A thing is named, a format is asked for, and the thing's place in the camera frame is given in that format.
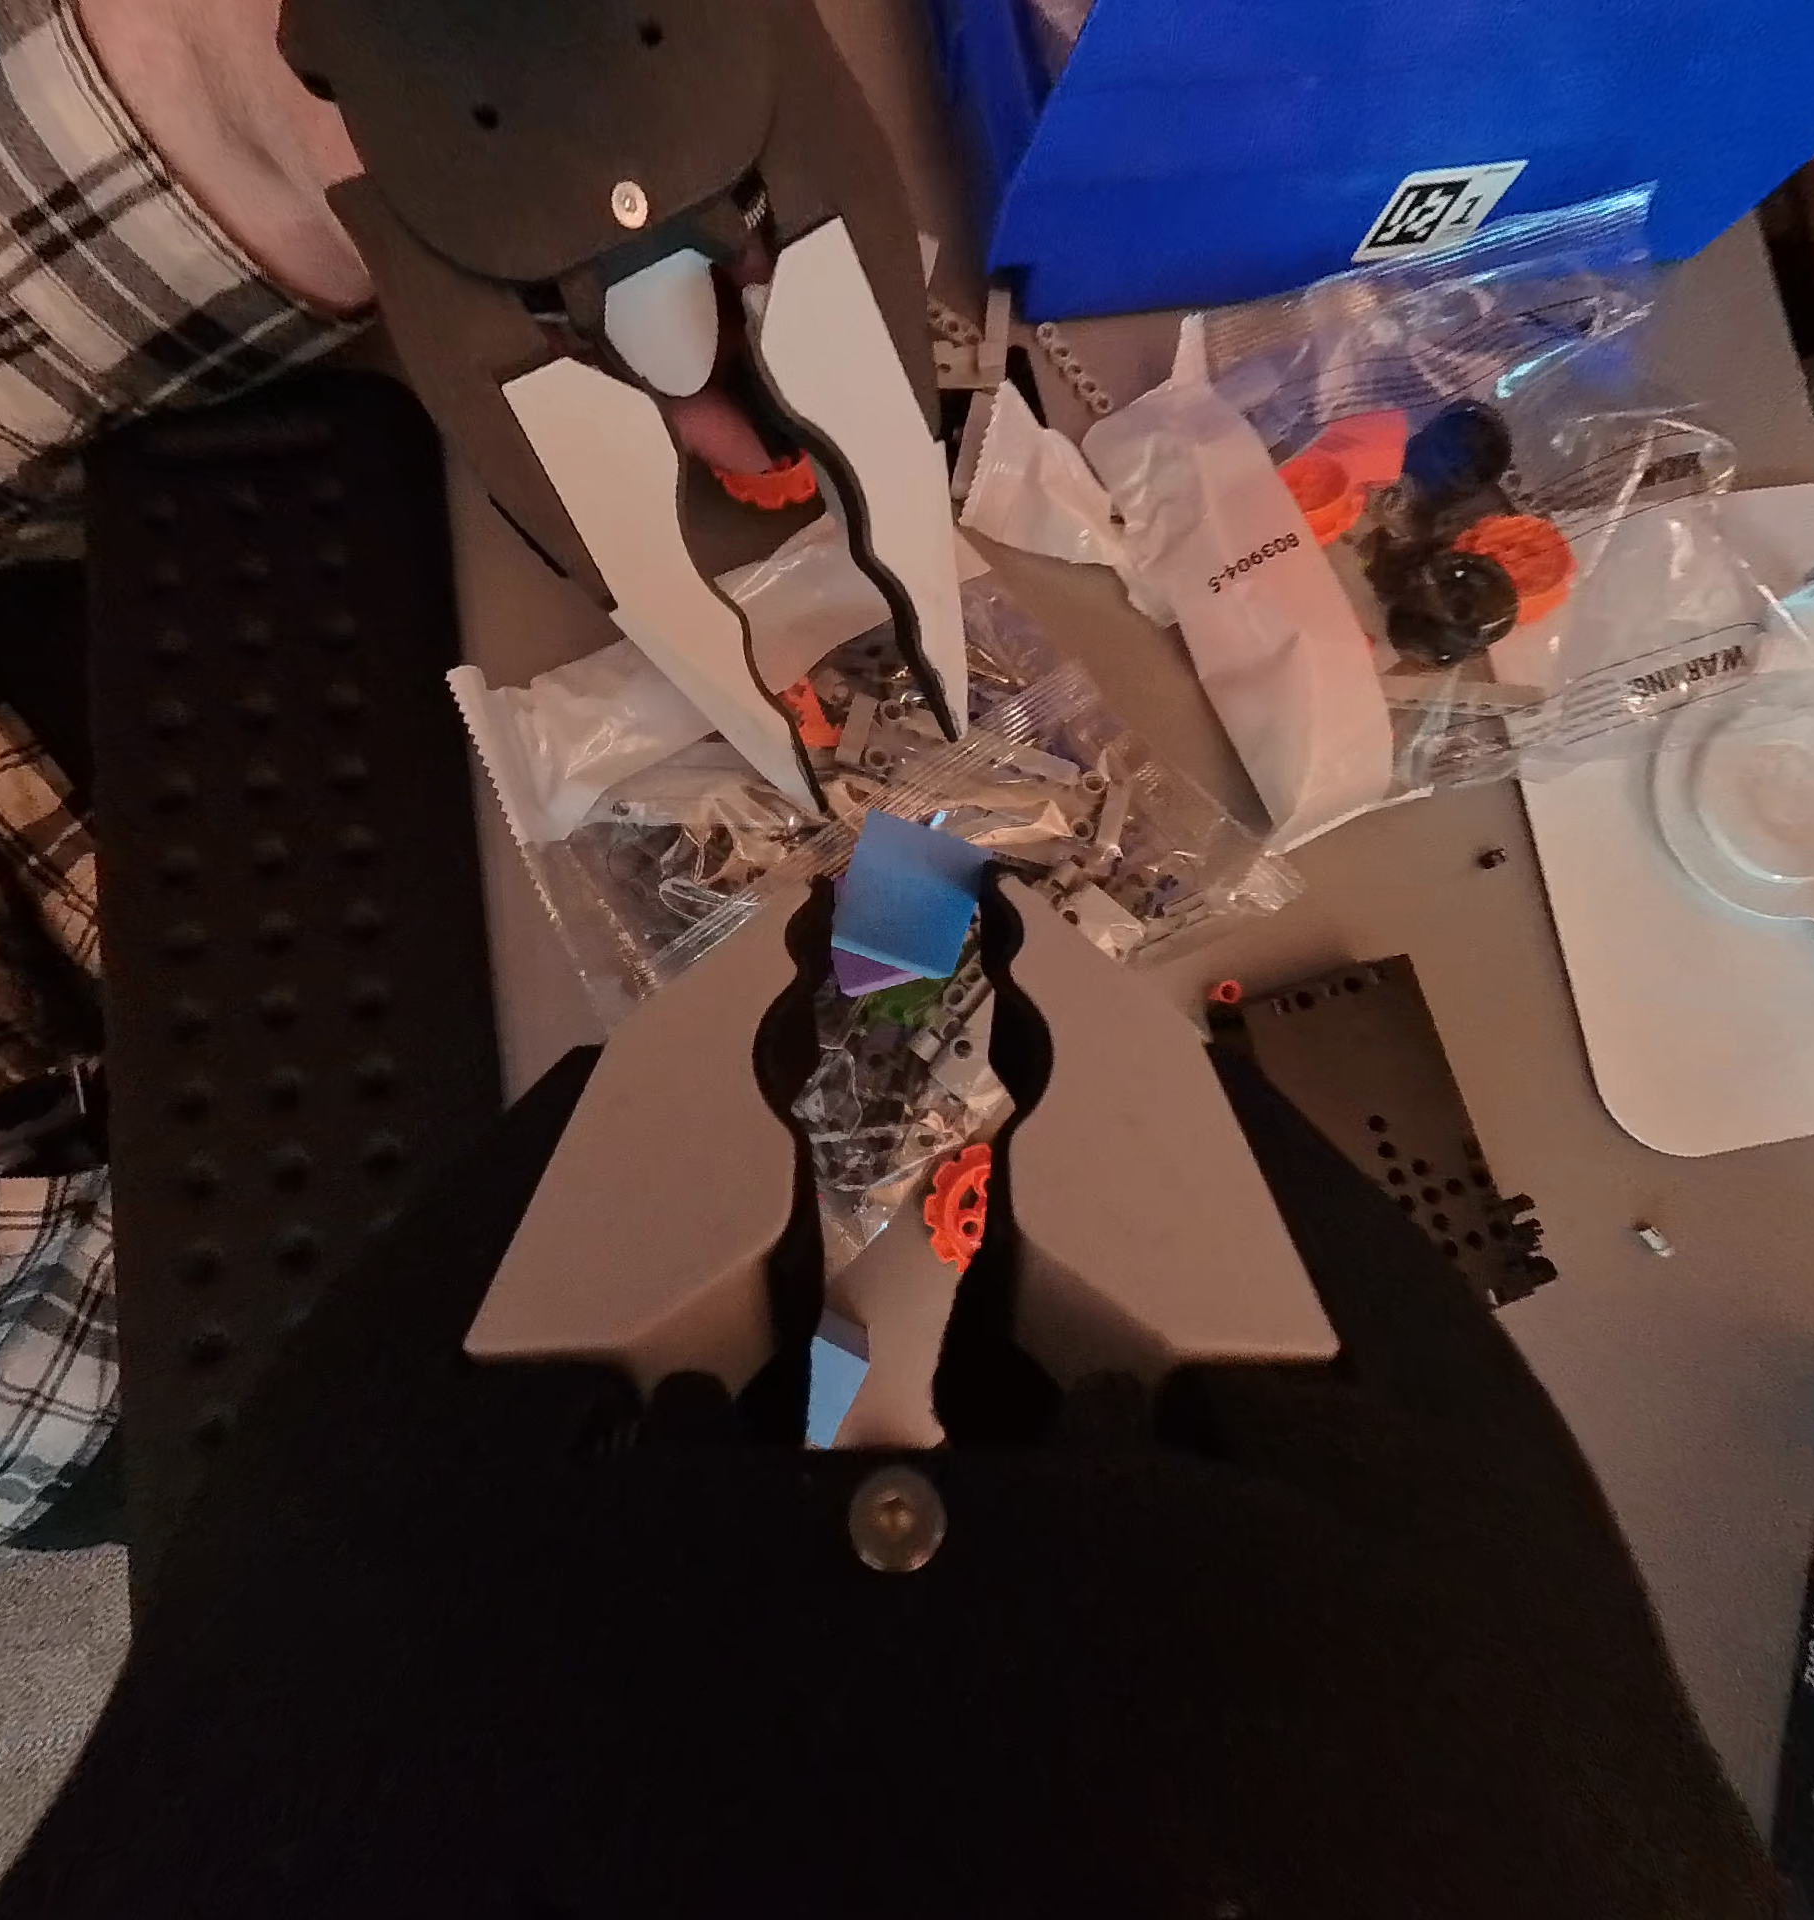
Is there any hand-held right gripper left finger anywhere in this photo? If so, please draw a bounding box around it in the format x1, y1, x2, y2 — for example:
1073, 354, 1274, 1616
466, 895, 833, 1397

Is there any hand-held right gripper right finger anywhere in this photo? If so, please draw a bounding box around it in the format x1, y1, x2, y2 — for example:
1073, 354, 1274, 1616
953, 887, 1338, 1414

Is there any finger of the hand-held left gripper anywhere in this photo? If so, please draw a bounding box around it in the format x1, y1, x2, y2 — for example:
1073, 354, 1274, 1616
504, 355, 827, 819
764, 212, 970, 737

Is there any light blue foam cube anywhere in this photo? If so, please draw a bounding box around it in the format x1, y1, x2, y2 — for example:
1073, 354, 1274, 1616
836, 811, 991, 985

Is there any white label wheels bag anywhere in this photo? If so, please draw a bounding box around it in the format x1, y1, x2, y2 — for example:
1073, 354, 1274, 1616
967, 183, 1814, 842

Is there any person's left forearm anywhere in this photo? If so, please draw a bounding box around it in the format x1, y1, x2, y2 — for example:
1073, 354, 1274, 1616
0, 0, 384, 497

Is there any grey desk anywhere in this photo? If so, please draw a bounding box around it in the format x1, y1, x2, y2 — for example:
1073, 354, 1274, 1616
443, 212, 1814, 1920

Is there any grey perforated beam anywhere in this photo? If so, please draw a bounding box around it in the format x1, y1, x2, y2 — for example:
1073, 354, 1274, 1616
931, 281, 1027, 394

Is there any orange plastic gear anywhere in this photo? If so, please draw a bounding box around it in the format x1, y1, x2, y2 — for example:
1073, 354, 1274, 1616
917, 1142, 998, 1262

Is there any clear bag of grey beams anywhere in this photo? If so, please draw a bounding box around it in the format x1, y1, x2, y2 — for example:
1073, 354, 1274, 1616
848, 586, 1300, 962

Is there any black studded baseplate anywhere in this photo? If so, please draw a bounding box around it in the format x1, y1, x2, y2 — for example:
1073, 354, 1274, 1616
84, 376, 518, 1564

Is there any blue plastic bin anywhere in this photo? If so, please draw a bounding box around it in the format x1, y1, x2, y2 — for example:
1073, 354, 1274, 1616
939, 0, 1814, 317

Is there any white book stand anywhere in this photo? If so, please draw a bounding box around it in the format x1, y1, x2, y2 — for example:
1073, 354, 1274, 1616
1523, 480, 1814, 1158

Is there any clear empty plastic bag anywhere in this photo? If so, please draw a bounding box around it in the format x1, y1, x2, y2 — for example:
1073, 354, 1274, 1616
1418, 570, 1814, 932

